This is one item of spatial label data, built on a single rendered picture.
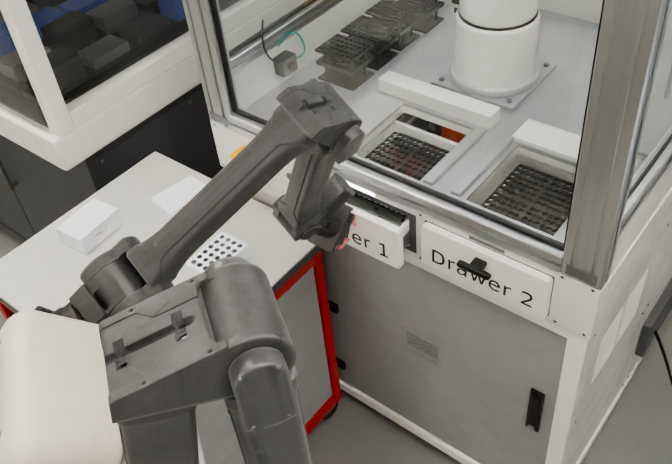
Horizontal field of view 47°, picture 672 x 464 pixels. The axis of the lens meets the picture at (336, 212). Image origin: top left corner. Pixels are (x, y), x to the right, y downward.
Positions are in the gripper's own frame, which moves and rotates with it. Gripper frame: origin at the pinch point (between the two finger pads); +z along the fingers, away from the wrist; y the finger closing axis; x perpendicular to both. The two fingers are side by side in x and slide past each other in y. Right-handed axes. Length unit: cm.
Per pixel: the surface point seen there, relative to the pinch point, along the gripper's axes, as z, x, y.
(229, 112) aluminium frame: -1.8, 41.9, 13.5
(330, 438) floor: 64, 12, -62
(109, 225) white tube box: -7, 58, -24
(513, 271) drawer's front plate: 2.0, -35.7, 6.5
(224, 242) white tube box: -0.7, 28.6, -14.9
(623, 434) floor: 97, -57, -25
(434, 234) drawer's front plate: 1.9, -17.6, 6.8
